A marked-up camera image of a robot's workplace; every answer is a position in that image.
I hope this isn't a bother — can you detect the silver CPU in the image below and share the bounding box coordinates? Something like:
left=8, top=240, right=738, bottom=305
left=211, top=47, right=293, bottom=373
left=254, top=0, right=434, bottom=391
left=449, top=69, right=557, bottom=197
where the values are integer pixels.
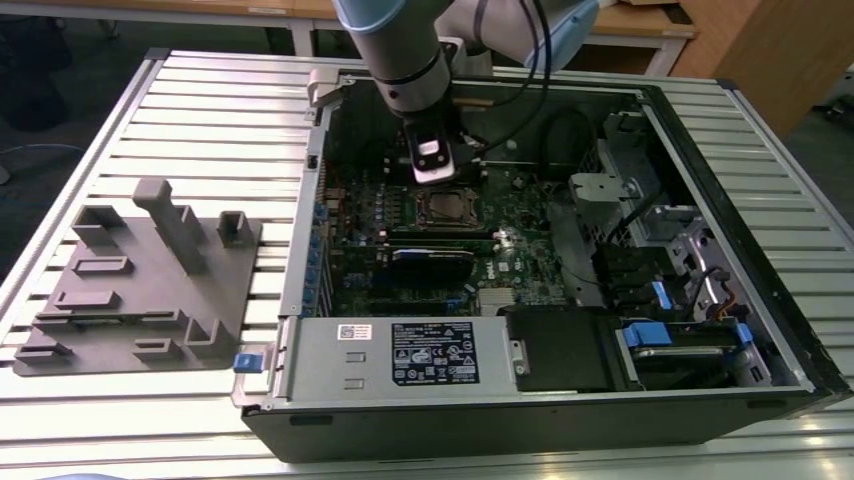
left=429, top=192, right=470, bottom=217

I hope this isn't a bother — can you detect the CPU socket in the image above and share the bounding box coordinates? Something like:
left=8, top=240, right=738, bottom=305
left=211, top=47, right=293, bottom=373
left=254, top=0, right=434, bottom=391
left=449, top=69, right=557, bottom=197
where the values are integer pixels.
left=411, top=185, right=490, bottom=234

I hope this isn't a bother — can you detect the green motherboard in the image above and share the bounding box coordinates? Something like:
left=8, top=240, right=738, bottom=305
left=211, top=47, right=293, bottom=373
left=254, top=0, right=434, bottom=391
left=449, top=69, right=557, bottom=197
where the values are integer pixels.
left=318, top=152, right=586, bottom=319

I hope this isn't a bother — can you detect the perforated metal drive cage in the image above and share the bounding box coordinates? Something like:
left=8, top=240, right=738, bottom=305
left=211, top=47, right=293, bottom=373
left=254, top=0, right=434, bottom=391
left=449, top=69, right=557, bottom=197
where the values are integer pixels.
left=590, top=109, right=713, bottom=251

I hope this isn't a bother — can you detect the black graphics card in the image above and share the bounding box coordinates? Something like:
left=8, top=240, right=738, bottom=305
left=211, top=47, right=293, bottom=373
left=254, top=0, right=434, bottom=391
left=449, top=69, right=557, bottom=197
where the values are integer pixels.
left=389, top=246, right=481, bottom=297

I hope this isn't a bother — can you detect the grey plastic strip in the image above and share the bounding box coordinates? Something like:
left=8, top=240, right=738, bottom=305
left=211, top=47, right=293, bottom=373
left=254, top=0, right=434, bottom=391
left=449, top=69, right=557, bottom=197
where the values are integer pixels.
left=545, top=197, right=606, bottom=307

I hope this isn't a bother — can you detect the grey case latch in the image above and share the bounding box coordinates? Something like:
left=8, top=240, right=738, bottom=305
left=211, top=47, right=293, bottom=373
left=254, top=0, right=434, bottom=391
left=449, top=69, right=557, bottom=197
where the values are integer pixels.
left=305, top=67, right=346, bottom=110

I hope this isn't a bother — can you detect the silver chipset heat sink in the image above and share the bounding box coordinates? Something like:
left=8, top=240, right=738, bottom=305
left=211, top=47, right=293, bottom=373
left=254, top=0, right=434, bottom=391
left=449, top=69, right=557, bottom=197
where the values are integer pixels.
left=477, top=286, right=521, bottom=308

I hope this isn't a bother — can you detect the black connector block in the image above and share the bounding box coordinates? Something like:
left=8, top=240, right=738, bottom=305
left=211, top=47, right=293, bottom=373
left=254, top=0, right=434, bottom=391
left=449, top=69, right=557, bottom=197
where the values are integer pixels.
left=591, top=243, right=673, bottom=314

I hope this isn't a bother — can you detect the hard disk in blue carrier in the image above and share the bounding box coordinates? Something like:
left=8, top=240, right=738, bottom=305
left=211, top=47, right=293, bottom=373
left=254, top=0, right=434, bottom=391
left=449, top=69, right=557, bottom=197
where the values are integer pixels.
left=617, top=319, right=754, bottom=392

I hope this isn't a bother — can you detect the silver power supply unit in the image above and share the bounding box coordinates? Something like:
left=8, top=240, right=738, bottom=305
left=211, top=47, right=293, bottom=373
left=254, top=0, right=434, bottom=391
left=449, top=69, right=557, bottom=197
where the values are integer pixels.
left=270, top=315, right=521, bottom=404

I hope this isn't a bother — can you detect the wooden cabinet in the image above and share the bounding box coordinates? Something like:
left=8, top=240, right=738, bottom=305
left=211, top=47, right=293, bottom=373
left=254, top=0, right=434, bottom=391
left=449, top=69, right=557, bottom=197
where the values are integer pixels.
left=673, top=0, right=854, bottom=141

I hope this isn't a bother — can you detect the grey parts rack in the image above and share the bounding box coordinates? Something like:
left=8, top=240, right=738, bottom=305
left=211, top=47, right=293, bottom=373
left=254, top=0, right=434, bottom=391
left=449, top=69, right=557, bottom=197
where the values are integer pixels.
left=11, top=178, right=266, bottom=377

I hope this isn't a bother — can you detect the black PC case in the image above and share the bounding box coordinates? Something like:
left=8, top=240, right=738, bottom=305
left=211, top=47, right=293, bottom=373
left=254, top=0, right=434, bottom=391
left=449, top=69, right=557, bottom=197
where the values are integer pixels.
left=230, top=69, right=854, bottom=464

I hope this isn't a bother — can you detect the office chair base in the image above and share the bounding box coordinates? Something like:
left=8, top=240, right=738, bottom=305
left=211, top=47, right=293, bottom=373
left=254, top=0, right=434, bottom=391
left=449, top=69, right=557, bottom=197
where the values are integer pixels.
left=810, top=69, right=854, bottom=121

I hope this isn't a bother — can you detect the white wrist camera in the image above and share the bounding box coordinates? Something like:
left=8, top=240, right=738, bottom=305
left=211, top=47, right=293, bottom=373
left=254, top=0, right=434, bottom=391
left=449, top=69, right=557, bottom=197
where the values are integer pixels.
left=403, top=124, right=463, bottom=187

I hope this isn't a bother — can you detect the thick black cable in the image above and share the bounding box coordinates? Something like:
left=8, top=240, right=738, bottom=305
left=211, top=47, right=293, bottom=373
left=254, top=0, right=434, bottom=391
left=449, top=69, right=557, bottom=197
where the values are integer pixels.
left=535, top=106, right=601, bottom=170

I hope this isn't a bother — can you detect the silver metal bracket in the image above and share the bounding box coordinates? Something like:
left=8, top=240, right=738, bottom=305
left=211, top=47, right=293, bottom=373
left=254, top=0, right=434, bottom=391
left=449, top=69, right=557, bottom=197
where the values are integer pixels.
left=566, top=172, right=646, bottom=224

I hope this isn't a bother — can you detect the thin black cable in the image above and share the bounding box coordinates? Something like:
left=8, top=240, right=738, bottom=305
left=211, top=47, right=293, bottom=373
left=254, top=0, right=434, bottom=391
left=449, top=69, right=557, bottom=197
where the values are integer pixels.
left=605, top=182, right=666, bottom=247

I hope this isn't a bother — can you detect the wooden desk white frame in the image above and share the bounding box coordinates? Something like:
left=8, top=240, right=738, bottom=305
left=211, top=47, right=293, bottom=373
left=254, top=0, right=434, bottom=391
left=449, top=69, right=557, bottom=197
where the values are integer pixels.
left=313, top=0, right=699, bottom=76
left=0, top=0, right=315, bottom=59

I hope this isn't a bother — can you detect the coloured wire bundle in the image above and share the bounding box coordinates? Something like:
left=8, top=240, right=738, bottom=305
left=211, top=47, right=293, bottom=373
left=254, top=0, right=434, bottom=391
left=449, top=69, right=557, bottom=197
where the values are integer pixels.
left=707, top=297, right=746, bottom=324

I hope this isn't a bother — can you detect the blue floor cable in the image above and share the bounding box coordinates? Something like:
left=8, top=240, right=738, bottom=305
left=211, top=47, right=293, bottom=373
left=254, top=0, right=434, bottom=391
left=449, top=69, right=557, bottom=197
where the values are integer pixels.
left=0, top=142, right=88, bottom=157

